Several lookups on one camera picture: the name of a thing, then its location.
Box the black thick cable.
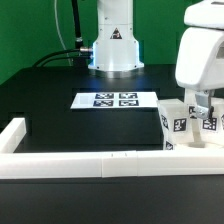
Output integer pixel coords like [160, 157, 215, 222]
[71, 0, 84, 51]

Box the white marker tag plate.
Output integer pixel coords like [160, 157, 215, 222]
[71, 92, 158, 109]

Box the thin white cable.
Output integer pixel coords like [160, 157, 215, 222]
[54, 0, 72, 67]

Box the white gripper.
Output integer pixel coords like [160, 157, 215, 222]
[175, 1, 224, 120]

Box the black curved base cable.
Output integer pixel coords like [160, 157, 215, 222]
[31, 46, 94, 69]

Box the white U-shaped fence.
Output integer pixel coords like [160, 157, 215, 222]
[0, 118, 224, 179]

